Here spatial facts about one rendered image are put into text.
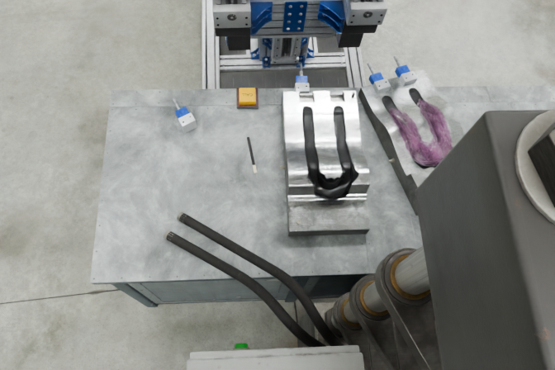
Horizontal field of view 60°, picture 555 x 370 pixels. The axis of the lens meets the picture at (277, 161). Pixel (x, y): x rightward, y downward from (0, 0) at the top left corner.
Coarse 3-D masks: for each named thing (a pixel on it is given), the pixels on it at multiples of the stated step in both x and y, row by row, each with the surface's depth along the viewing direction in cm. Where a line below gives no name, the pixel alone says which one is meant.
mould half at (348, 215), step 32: (288, 96) 170; (320, 96) 171; (288, 128) 166; (320, 128) 166; (352, 128) 167; (288, 160) 157; (320, 160) 158; (352, 160) 158; (288, 192) 156; (352, 192) 158; (288, 224) 156; (320, 224) 155; (352, 224) 156
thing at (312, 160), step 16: (304, 112) 168; (336, 112) 169; (304, 128) 166; (336, 128) 167; (304, 144) 163; (336, 144) 164; (320, 176) 152; (352, 176) 155; (320, 192) 158; (336, 192) 158
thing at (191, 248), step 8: (168, 232) 155; (168, 240) 155; (176, 240) 153; (184, 240) 153; (184, 248) 152; (192, 248) 151; (200, 248) 152; (200, 256) 150; (208, 256) 150; (216, 264) 148; (224, 264) 148; (224, 272) 148; (232, 272) 147
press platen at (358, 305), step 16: (352, 288) 108; (352, 304) 105; (368, 320) 103; (384, 320) 103; (368, 336) 104; (384, 336) 102; (400, 336) 101; (384, 352) 100; (400, 352) 100; (400, 368) 99; (416, 368) 99
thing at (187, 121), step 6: (174, 102) 174; (180, 108) 172; (186, 108) 172; (180, 114) 171; (186, 114) 171; (180, 120) 168; (186, 120) 168; (192, 120) 169; (186, 126) 169; (192, 126) 171; (186, 132) 172
